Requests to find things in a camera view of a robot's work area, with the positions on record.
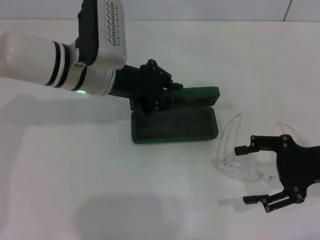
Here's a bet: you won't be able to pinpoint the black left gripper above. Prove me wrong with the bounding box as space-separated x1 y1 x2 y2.
109 58 184 116

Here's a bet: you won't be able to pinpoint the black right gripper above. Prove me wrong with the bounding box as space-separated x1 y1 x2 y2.
234 134 320 214

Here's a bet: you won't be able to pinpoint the clear white glasses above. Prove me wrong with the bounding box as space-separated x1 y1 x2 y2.
212 112 297 187

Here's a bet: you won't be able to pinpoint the green glasses case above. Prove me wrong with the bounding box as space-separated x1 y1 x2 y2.
129 86 221 146

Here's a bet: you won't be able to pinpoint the silver black left wrist box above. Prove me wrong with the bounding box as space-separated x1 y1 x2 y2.
77 0 128 71

